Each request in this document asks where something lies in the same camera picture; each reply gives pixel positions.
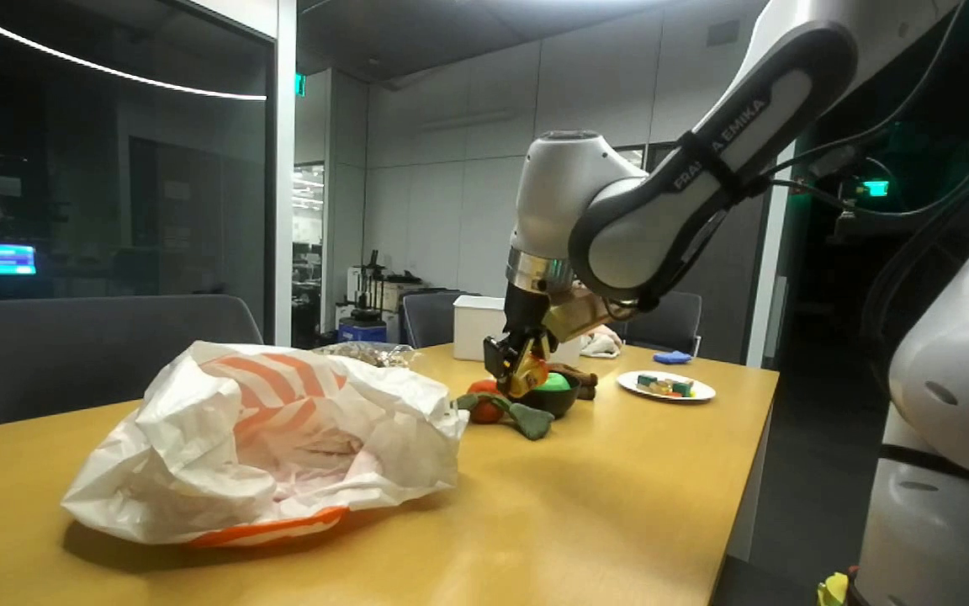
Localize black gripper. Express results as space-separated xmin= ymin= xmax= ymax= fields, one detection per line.
xmin=482 ymin=283 xmax=563 ymax=403

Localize white orange plastic bag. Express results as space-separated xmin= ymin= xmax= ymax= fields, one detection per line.
xmin=62 ymin=335 xmax=472 ymax=552

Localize blue container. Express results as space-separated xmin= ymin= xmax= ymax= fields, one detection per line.
xmin=337 ymin=315 xmax=391 ymax=348

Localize red toy tomato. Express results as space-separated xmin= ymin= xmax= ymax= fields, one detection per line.
xmin=465 ymin=376 xmax=507 ymax=429

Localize green felt leaves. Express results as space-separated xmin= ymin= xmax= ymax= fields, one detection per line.
xmin=455 ymin=388 xmax=557 ymax=443

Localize small white crumpled bag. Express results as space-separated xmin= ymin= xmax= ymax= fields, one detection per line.
xmin=554 ymin=322 xmax=628 ymax=364

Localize dark office chair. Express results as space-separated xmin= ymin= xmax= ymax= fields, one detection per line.
xmin=396 ymin=285 xmax=460 ymax=351
xmin=615 ymin=285 xmax=706 ymax=358

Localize green food on plate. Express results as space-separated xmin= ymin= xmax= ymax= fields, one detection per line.
xmin=634 ymin=369 xmax=698 ymax=398

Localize white plate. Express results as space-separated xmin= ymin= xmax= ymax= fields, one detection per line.
xmin=615 ymin=366 xmax=721 ymax=406

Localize yellow green tag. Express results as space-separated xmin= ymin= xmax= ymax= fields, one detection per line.
xmin=813 ymin=569 xmax=856 ymax=606

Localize wide grey office chair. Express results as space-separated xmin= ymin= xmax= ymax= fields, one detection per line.
xmin=0 ymin=292 xmax=270 ymax=433

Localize blue lit monitor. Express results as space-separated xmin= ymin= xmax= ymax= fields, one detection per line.
xmin=0 ymin=240 xmax=39 ymax=278

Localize olive wrist camera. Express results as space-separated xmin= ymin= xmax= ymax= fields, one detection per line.
xmin=543 ymin=292 xmax=611 ymax=348

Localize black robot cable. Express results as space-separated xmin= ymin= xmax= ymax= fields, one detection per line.
xmin=764 ymin=0 xmax=969 ymax=245

